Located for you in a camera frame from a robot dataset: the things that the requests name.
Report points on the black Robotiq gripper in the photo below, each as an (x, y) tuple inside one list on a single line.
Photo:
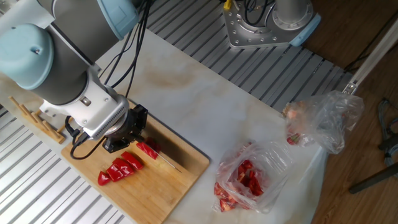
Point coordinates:
[(122, 132)]

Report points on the steel cleaver knife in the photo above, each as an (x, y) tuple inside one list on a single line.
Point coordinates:
[(169, 163)]

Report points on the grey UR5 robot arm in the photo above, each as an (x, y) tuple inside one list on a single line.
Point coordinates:
[(68, 53)]

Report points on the cut red pepper tip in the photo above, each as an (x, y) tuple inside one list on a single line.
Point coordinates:
[(103, 179)]

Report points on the bamboo cutting board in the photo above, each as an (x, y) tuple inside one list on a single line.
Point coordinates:
[(174, 186)]

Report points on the marble pattern table mat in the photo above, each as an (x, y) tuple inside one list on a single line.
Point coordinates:
[(202, 109)]

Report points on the wooden peg rack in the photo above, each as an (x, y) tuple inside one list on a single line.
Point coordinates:
[(26, 112)]

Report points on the chopped red pepper pieces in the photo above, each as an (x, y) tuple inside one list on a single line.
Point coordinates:
[(252, 183)]

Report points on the clear plastic bag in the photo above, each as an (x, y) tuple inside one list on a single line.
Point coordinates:
[(329, 124), (273, 161)]

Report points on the silver robot mounting plate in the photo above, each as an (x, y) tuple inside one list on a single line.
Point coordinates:
[(248, 35)]

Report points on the yellow plastic object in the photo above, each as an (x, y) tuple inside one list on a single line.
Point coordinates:
[(228, 3)]

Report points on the pale pepper scraps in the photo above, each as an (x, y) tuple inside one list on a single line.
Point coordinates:
[(292, 113)]

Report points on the black furniture leg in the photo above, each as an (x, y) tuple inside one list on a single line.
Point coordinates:
[(373, 179)]

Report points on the aluminium frame bar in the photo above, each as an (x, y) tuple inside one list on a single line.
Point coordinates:
[(370, 62)]

